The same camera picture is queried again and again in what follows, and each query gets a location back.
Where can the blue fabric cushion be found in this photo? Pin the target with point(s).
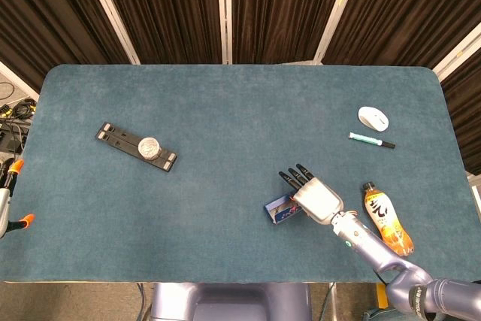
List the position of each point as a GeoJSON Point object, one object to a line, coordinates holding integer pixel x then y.
{"type": "Point", "coordinates": [376, 315]}

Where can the blue table cloth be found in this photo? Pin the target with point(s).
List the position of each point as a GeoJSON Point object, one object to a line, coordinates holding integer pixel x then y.
{"type": "Point", "coordinates": [225, 110]}

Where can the white and blue box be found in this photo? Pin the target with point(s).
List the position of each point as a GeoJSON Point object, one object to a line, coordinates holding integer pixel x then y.
{"type": "Point", "coordinates": [280, 217]}

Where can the clear round jar of clips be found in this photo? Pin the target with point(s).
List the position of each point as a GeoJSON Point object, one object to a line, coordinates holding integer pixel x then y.
{"type": "Point", "coordinates": [149, 148]}

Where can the orange tea plastic bottle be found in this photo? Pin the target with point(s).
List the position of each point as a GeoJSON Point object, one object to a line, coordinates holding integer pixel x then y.
{"type": "Point", "coordinates": [383, 215]}

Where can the brown curtain screen panel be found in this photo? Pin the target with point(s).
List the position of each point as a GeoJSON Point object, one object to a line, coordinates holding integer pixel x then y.
{"type": "Point", "coordinates": [169, 9]}
{"type": "Point", "coordinates": [37, 16]}
{"type": "Point", "coordinates": [466, 110]}
{"type": "Point", "coordinates": [282, 9]}
{"type": "Point", "coordinates": [406, 9]}

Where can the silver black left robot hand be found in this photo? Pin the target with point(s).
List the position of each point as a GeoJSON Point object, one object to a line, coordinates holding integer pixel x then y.
{"type": "Point", "coordinates": [4, 208]}

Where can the teal marker pen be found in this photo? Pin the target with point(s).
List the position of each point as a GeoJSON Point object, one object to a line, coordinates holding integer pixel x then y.
{"type": "Point", "coordinates": [366, 138]}

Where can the black bar with silver knob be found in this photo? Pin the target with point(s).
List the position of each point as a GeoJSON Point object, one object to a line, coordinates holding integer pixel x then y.
{"type": "Point", "coordinates": [120, 138]}

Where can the black power strip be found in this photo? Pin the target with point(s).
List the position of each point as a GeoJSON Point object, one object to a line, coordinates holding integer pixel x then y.
{"type": "Point", "coordinates": [11, 135]}

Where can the white computer mouse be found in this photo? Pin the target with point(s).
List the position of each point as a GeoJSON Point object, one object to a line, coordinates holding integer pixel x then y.
{"type": "Point", "coordinates": [373, 118]}

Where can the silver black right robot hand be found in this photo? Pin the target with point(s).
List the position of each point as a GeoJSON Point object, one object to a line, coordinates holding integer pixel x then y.
{"type": "Point", "coordinates": [319, 200]}

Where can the purple robot torso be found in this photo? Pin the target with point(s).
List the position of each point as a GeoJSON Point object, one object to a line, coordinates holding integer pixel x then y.
{"type": "Point", "coordinates": [225, 302]}

